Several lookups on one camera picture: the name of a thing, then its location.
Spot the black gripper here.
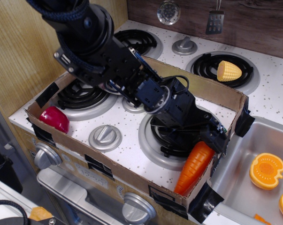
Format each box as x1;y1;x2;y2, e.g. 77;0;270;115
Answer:
155;77;227;153

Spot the orange toy carrot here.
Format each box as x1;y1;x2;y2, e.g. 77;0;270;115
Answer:
174;141;215;195

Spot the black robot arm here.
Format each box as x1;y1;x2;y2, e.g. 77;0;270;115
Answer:
29;0;227;156

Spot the brown cardboard fence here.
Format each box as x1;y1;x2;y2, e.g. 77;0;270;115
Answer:
25;55;256;224

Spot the large orange pumpkin half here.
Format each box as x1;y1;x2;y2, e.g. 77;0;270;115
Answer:
249;153;283;190

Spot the yellow toy corn cob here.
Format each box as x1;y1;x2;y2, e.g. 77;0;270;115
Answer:
217;60;242;82

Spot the front right black burner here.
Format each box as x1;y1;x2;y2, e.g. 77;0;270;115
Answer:
151;117;203;158

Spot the back right black burner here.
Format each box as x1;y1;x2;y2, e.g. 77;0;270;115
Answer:
191;53;254;88

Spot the stainless steel sink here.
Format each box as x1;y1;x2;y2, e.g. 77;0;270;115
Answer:
204;117;283;225

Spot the back silver stove knob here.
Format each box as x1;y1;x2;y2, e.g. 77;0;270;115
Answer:
172;37;198;56

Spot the silver stove knob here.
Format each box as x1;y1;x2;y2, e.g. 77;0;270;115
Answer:
89;125;122;152
122;97;145;114
172;37;198;56

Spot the middle silver stove knob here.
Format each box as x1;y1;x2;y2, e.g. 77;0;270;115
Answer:
122;97;145;114

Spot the right silver oven knob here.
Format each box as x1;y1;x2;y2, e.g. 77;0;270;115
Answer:
122;192;157;225

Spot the silver oven knob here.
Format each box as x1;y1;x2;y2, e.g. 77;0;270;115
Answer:
122;192;157;225
34;142;62;170

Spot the front silver stove knob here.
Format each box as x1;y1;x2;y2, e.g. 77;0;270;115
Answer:
89;125;122;152

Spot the hanging metal slotted spatula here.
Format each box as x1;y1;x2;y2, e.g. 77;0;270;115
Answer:
206;0;225;35

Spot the back left black burner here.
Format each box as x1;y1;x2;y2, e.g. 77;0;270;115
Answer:
114;30;158;55

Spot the hanging metal strainer ladle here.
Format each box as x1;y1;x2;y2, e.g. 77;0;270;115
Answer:
157;0;181;25

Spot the red toy pepper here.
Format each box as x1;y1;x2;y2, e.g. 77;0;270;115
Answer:
39;106;69;134

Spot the left silver oven knob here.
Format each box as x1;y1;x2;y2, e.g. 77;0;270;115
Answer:
34;142;62;170

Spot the orange object bottom left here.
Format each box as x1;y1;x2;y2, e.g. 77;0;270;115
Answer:
29;206;53;221

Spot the silver oven door handle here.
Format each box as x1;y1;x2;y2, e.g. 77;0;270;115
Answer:
37;168;127;225

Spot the black cable bottom left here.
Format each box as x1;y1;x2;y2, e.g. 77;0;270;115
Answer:
0;200;29;225

